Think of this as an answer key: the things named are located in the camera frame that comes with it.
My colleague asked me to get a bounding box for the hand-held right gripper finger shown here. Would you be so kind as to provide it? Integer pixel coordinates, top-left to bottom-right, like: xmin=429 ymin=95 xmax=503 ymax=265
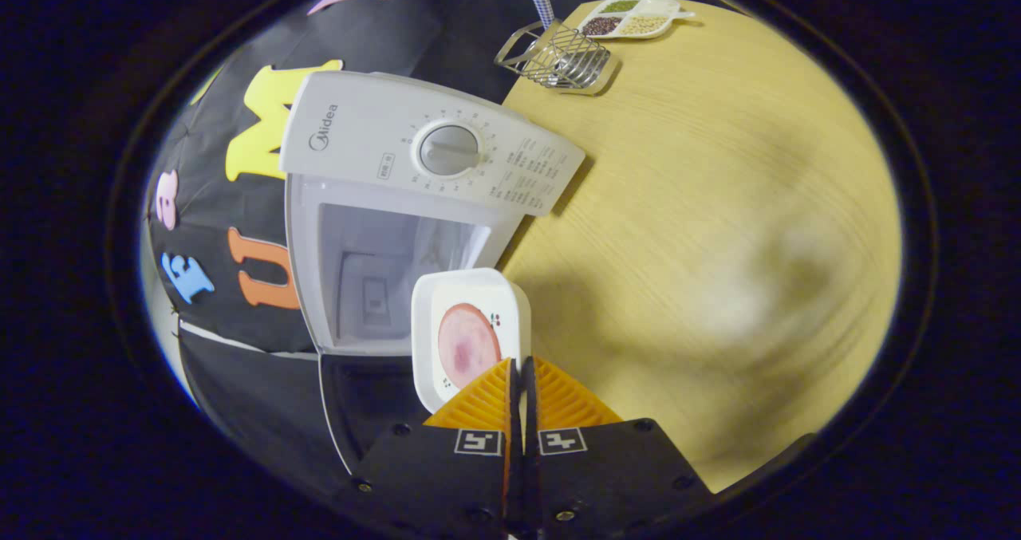
xmin=351 ymin=357 xmax=523 ymax=540
xmin=522 ymin=355 xmax=715 ymax=540

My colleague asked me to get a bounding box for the pink ham slice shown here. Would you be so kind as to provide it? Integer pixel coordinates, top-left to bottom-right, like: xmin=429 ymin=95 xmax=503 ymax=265
xmin=437 ymin=303 xmax=503 ymax=391

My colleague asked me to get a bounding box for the white square plate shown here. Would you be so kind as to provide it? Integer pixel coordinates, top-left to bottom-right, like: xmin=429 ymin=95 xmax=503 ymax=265
xmin=411 ymin=268 xmax=532 ymax=415

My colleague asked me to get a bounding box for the white microwave oven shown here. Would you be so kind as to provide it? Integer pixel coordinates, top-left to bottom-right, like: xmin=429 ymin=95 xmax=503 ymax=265
xmin=279 ymin=71 xmax=587 ymax=477

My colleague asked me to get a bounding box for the white divided bean dish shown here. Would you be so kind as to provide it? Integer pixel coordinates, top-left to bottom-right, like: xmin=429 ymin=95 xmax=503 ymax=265
xmin=576 ymin=0 xmax=696 ymax=41

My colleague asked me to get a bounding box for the metal wire rack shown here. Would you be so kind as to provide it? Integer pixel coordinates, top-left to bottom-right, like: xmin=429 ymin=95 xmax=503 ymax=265
xmin=493 ymin=20 xmax=615 ymax=93

